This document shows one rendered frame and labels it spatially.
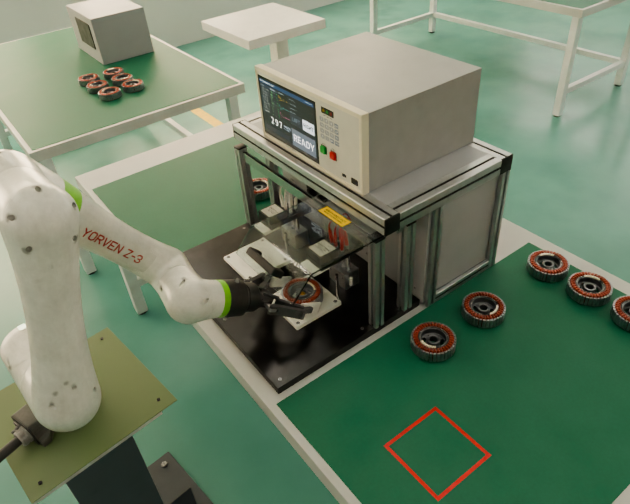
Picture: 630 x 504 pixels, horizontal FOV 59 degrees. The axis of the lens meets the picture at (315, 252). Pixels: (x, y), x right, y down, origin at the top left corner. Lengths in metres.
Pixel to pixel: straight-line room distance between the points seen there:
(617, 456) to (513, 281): 0.56
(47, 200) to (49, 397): 0.40
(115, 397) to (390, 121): 0.93
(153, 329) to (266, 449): 0.86
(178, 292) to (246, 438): 1.06
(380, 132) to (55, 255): 0.72
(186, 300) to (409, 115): 0.66
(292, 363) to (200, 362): 1.14
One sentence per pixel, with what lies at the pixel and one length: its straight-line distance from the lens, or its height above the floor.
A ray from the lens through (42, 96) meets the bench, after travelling 3.39.
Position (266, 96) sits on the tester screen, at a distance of 1.56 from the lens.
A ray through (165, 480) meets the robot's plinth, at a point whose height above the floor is 0.02.
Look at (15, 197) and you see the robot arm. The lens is 1.01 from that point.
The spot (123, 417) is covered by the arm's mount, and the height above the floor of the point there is 0.75.
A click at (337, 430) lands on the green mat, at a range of 1.31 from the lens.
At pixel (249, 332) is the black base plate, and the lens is 1.50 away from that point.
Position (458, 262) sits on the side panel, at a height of 0.83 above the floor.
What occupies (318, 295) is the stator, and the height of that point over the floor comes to 0.82.
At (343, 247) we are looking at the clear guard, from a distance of 1.26.
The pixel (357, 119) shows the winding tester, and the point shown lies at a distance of 1.25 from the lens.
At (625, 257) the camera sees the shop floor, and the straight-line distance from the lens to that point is 3.17.
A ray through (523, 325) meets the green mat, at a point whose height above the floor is 0.75.
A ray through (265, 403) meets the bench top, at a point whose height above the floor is 0.75.
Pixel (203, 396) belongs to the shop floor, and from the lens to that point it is 2.39.
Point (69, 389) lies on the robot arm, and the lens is 1.19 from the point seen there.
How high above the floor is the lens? 1.84
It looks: 38 degrees down
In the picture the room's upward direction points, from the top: 5 degrees counter-clockwise
